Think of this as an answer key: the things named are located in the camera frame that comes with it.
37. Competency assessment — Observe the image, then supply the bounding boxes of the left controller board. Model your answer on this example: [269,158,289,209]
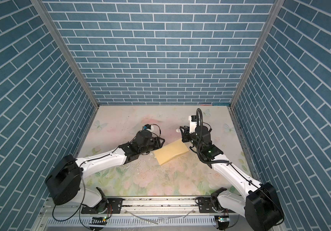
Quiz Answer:
[89,217,108,227]

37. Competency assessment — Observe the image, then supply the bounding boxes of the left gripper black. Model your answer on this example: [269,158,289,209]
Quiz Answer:
[138,135,166,155]

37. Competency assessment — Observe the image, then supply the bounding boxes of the right black corrugated cable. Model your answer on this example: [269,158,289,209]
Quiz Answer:
[195,108,232,165]

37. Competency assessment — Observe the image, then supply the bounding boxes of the right controller board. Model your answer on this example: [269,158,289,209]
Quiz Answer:
[214,216,230,231]

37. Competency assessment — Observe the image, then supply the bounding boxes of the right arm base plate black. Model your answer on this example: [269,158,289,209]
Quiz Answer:
[194,196,234,214]

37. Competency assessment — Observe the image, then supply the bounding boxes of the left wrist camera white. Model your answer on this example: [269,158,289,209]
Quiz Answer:
[142,124,159,132]

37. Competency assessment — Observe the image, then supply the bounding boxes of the controller board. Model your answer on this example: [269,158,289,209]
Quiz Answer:
[214,216,230,231]
[89,217,108,227]

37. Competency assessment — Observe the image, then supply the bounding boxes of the clear cable tie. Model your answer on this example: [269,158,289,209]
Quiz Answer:
[125,209,195,225]

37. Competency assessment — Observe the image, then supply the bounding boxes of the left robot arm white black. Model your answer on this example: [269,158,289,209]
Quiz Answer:
[45,130,165,208]

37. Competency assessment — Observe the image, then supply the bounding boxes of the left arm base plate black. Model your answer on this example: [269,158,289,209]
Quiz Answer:
[81,198,123,215]

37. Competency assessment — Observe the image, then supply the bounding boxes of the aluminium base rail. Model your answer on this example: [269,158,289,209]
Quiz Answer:
[32,196,253,231]

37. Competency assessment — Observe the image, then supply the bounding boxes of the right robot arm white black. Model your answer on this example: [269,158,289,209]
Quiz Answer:
[179,126,285,231]

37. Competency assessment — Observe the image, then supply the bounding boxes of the left black camera cable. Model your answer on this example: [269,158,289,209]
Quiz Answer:
[152,123,163,139]

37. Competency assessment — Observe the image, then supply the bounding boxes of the yellow envelope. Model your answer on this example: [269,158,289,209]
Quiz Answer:
[153,139,189,165]

